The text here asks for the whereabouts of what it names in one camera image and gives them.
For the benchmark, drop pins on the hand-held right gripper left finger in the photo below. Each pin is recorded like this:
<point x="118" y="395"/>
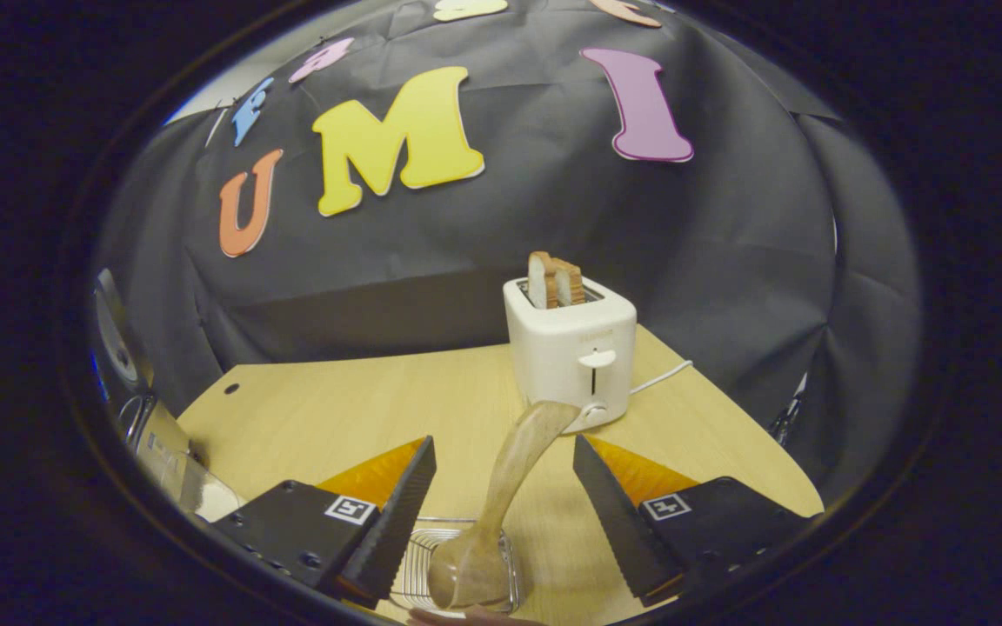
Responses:
<point x="397" y="522"/>

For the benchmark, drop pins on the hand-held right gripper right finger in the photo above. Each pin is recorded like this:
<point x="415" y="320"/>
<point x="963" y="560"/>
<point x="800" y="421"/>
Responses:
<point x="618" y="530"/>

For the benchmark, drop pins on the wooden spoon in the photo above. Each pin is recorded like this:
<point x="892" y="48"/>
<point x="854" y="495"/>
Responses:
<point x="518" y="461"/>

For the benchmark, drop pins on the white toaster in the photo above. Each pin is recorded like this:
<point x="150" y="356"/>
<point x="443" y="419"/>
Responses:
<point x="571" y="348"/>

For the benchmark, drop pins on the toast bread slice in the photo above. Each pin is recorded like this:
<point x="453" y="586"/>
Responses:
<point x="539" y="280"/>
<point x="569" y="283"/>

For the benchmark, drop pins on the black backdrop cloth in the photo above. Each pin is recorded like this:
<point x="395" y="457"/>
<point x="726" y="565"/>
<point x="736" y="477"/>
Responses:
<point x="466" y="261"/>

